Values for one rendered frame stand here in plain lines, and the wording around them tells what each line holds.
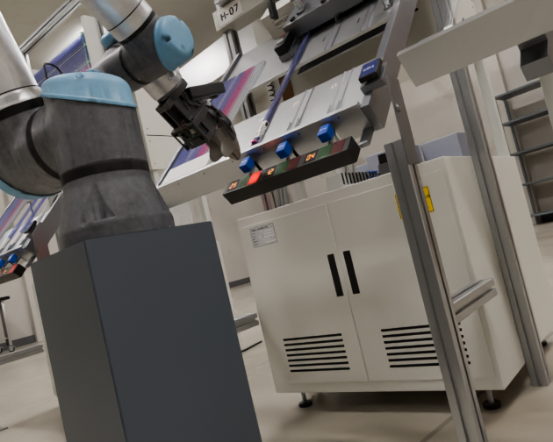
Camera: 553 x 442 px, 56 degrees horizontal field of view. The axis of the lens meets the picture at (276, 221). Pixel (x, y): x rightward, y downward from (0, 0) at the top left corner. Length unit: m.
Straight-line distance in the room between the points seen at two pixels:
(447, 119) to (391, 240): 8.39
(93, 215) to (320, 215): 0.88
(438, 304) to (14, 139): 0.75
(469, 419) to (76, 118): 0.82
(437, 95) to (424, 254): 8.86
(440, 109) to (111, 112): 9.19
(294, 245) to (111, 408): 0.98
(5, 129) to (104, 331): 0.35
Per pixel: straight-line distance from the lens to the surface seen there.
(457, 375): 1.03
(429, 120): 9.85
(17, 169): 0.82
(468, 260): 1.29
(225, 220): 11.42
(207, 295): 0.68
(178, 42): 0.87
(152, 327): 0.63
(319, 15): 1.56
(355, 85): 1.14
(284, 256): 1.54
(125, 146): 0.70
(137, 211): 0.66
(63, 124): 0.72
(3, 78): 0.84
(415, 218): 0.99
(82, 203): 0.68
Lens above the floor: 0.49
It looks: 4 degrees up
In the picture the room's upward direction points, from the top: 13 degrees counter-clockwise
